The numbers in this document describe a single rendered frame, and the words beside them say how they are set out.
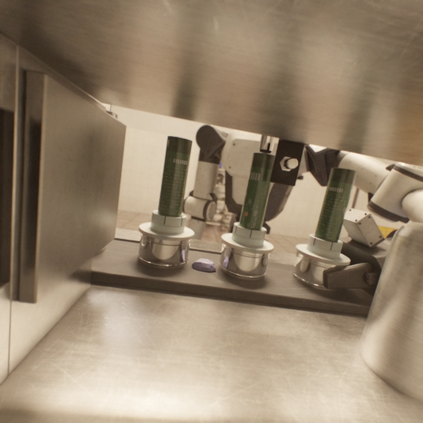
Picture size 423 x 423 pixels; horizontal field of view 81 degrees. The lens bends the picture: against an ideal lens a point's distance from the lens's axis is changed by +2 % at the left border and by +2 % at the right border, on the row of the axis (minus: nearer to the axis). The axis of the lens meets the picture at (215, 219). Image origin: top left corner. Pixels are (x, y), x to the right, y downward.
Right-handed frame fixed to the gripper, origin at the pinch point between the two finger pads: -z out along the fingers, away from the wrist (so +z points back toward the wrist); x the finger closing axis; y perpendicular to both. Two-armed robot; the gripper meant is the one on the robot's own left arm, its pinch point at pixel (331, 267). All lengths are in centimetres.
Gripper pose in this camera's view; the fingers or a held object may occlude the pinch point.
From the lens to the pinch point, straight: 40.1
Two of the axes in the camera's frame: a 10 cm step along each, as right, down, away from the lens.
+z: 9.9, -1.0, 0.6
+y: -0.9, -9.8, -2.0
